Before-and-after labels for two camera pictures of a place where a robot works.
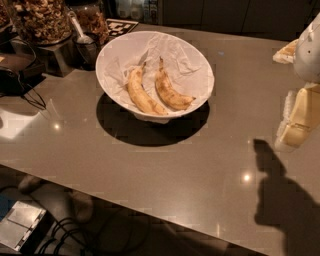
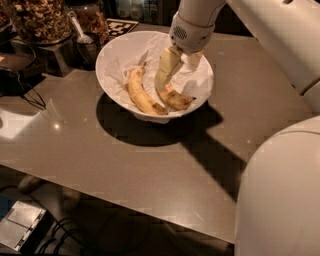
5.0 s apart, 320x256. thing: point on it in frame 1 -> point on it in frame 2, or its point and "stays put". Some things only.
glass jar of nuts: x=43 y=22 stays put
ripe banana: x=168 y=92 stays put
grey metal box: x=24 y=226 stays put
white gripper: x=308 y=55 -> x=192 y=36
